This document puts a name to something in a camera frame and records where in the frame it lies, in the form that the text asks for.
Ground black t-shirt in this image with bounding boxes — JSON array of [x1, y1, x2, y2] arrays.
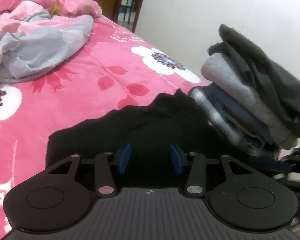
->
[[45, 90, 247, 187]]

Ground folded grey garments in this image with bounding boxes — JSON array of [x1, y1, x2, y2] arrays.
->
[[201, 24, 300, 150]]

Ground pink floral bed blanket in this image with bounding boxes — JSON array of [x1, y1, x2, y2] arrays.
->
[[0, 18, 200, 239]]

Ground pink grey floral duvet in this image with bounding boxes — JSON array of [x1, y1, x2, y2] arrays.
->
[[0, 0, 102, 83]]

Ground chair in doorway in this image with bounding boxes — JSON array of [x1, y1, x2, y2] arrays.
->
[[120, 0, 134, 25]]

